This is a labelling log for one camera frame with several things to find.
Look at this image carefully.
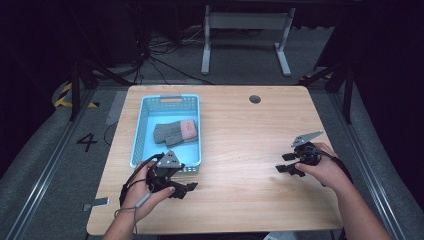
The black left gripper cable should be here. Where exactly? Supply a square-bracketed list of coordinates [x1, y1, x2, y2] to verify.
[118, 152, 165, 208]

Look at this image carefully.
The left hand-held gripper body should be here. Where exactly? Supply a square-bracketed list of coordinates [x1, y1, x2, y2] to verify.
[146, 149, 187, 198]

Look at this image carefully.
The black metal stand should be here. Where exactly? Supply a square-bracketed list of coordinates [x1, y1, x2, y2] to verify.
[67, 57, 135, 122]
[299, 61, 355, 125]

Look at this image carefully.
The grey tape strip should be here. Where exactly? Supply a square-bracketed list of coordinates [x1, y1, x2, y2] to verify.
[81, 196, 111, 213]

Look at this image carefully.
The person's right hand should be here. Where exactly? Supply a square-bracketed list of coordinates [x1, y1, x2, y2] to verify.
[294, 142, 350, 191]

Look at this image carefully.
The grey metal floor rail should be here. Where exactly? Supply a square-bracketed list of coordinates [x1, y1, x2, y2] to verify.
[4, 89, 98, 240]
[327, 93, 407, 240]

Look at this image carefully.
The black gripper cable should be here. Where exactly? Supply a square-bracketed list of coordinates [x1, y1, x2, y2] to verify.
[312, 149, 355, 188]
[118, 152, 165, 208]

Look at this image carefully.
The thin black cable loop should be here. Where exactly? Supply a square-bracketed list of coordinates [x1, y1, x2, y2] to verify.
[103, 121, 120, 147]

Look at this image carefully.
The tangle of black floor cables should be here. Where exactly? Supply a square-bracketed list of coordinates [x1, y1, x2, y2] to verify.
[133, 25, 215, 86]

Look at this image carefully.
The white metal desk frame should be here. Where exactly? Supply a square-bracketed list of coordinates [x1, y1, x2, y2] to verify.
[200, 4, 297, 77]

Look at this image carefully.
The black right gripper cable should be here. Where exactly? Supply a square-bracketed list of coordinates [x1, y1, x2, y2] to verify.
[312, 149, 355, 188]

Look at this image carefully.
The grey and pink sock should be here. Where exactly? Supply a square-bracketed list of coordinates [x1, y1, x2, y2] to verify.
[153, 118, 199, 144]

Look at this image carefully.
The person's left hand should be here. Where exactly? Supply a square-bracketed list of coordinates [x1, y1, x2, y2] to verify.
[121, 159, 176, 223]

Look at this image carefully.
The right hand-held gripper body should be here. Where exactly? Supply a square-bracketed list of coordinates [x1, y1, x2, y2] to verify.
[290, 130, 325, 167]

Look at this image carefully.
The light blue plastic basket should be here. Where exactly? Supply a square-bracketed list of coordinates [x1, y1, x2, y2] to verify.
[129, 93, 203, 175]

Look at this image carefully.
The grey wrist strap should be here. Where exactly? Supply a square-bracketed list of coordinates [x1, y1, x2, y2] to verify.
[113, 192, 152, 235]

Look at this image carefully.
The yellow black hazard tape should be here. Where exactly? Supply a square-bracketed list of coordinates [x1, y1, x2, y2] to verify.
[53, 82, 100, 109]

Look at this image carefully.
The white object at table edge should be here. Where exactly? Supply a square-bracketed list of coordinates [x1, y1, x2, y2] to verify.
[263, 231, 294, 240]

